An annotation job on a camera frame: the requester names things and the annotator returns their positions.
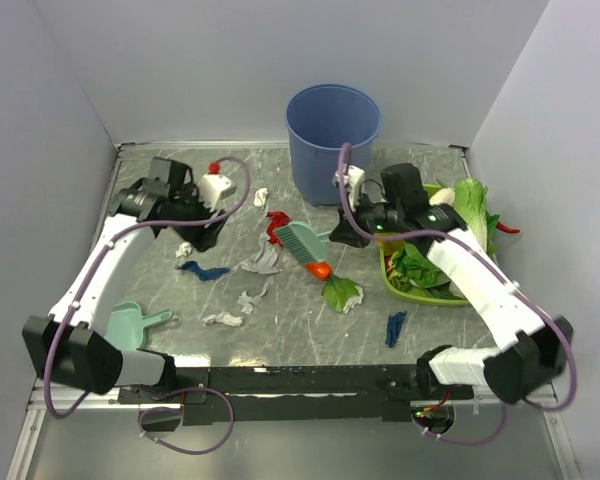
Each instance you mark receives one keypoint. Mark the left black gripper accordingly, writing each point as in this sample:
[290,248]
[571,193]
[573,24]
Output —
[201,237]

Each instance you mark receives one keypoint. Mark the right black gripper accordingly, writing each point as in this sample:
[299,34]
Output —
[345,232]

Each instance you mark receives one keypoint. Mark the teal hand brush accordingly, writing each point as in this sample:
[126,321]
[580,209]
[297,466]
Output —
[303,242]

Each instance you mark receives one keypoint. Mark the teal dustpan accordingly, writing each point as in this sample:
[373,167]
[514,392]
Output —
[128,327]

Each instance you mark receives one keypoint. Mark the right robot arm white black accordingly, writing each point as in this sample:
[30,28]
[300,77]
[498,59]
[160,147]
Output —
[445,239]

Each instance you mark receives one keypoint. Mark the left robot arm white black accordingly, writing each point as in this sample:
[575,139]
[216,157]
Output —
[68,346]

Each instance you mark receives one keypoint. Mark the small white paper ball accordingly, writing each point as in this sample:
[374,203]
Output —
[184,250]

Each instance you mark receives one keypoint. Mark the dark blue paper scrap left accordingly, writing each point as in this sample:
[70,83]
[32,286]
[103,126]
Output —
[210,274]

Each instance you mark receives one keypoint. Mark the dark blue paper scrap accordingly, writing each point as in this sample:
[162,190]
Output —
[210,274]
[393,328]

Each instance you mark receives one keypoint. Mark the orange toy carrot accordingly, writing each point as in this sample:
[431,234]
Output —
[336,289]

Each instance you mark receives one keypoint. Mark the grey paper scrap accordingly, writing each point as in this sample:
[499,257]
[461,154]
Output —
[263,262]

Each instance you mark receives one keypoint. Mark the red paper scrap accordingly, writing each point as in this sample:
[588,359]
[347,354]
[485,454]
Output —
[277,219]

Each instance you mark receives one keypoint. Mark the white paper scrap near bucket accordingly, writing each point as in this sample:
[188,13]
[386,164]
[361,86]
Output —
[260,198]

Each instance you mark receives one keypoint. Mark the white paper scrap by carrot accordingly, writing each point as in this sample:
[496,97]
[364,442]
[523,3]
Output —
[353,300]

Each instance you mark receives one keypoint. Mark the green leafy toy vegetables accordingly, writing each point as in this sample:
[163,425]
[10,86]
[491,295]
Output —
[408,269]

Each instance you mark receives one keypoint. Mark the white paper scrap centre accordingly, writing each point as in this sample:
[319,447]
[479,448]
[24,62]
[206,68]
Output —
[249,302]

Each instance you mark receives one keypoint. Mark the white paper scrap front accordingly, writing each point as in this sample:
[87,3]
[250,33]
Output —
[224,318]

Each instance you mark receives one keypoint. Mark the green plastic tray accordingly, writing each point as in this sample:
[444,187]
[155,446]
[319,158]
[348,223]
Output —
[415,295]

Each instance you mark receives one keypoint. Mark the dark blue paper scrap right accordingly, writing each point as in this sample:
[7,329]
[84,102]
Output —
[393,328]

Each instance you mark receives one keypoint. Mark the white toy corn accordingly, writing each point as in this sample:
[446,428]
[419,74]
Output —
[443,196]

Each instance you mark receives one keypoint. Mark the blue plastic bucket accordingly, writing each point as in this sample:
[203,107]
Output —
[319,120]

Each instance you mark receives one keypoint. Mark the green toy cabbage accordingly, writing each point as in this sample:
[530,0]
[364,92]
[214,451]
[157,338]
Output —
[471,204]

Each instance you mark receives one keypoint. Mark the red toy chili pepper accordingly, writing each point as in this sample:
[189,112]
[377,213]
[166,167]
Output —
[506,229]

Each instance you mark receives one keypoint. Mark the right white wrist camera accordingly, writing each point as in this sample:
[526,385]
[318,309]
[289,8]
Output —
[352,179]

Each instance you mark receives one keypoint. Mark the aluminium frame rail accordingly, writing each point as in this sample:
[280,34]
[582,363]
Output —
[357,382]

